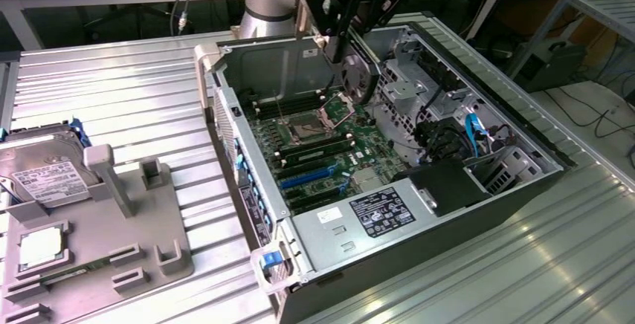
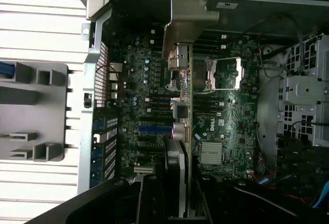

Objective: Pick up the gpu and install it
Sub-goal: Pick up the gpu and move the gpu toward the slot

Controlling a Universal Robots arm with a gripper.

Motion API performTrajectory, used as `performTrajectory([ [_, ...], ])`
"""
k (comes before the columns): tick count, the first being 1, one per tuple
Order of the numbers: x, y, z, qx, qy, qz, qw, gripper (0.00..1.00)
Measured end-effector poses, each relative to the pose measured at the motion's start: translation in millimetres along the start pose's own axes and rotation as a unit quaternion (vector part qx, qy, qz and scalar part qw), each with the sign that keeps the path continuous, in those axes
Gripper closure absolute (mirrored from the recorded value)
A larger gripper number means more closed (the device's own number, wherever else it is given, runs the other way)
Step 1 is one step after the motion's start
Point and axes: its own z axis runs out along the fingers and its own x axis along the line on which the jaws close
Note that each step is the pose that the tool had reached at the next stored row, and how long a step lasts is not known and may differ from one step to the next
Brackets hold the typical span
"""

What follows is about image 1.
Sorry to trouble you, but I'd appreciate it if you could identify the black graphics card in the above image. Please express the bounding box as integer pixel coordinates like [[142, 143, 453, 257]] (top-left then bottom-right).
[[295, 0, 386, 106]]

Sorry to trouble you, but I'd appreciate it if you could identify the thin metal locking lever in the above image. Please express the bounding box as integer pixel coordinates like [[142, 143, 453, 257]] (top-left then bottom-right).
[[274, 88, 287, 121]]

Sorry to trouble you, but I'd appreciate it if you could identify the metal socket cover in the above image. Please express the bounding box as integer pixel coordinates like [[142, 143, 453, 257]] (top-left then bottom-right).
[[317, 92, 357, 121]]

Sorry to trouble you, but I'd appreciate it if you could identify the silver drive cage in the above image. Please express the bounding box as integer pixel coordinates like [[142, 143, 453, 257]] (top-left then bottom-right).
[[377, 58, 441, 156]]

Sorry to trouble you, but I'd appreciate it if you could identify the CPU socket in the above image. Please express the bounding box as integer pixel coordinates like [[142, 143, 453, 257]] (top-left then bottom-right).
[[281, 114, 327, 143]]

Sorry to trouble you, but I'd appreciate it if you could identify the green RAM stick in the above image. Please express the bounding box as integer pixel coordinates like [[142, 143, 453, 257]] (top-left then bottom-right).
[[283, 144, 347, 165], [42, 256, 114, 288]]

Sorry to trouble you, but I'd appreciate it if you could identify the green motherboard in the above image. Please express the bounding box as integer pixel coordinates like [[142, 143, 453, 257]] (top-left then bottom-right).
[[246, 88, 417, 216]]

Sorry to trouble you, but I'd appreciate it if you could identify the metal slat side table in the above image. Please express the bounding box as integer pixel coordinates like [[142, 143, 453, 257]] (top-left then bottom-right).
[[510, 0, 635, 80]]

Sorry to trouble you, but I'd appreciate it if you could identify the blue expansion slot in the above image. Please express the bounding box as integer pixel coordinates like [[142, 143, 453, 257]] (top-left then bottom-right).
[[277, 169, 333, 191]]

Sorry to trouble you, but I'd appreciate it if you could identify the silver chipset heat sink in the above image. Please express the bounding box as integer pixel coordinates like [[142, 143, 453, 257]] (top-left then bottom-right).
[[350, 169, 385, 194]]

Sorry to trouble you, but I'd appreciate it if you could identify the black plastic shroud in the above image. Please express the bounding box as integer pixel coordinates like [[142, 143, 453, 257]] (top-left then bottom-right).
[[390, 157, 491, 218]]

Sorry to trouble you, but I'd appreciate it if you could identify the silver disk bay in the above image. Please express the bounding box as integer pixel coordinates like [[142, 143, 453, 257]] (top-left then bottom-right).
[[463, 144, 565, 197]]

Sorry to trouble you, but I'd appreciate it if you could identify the grey power supply unit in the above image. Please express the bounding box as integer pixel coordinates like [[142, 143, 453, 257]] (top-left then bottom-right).
[[291, 178, 441, 275]]

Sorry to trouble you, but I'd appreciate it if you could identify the open grey PC case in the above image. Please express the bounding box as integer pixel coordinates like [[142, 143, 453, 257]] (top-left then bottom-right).
[[203, 21, 578, 324]]

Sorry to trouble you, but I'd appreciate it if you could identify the hard disk with blue carrier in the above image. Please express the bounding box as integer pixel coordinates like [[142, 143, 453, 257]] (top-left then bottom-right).
[[0, 117, 95, 208]]

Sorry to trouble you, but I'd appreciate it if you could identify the grey parts rack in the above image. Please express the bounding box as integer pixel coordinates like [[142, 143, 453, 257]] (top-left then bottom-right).
[[0, 144, 196, 324]]

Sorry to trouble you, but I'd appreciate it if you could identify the silver CPU chip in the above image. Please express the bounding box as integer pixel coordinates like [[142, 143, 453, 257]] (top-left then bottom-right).
[[18, 227, 68, 265]]

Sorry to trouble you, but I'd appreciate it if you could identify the grey case corner bracket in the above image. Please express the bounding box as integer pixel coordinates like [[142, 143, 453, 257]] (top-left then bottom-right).
[[192, 43, 233, 109], [250, 240, 302, 296]]

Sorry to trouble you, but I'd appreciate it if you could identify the black box with handle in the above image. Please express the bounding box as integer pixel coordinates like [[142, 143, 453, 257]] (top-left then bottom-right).
[[515, 39, 589, 94]]

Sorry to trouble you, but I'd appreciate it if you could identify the black wire bundle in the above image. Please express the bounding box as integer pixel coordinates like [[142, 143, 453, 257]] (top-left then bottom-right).
[[414, 117, 473, 163]]

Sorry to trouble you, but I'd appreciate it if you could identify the blue SATA wire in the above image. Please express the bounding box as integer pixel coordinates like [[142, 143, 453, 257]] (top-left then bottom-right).
[[463, 111, 486, 158]]

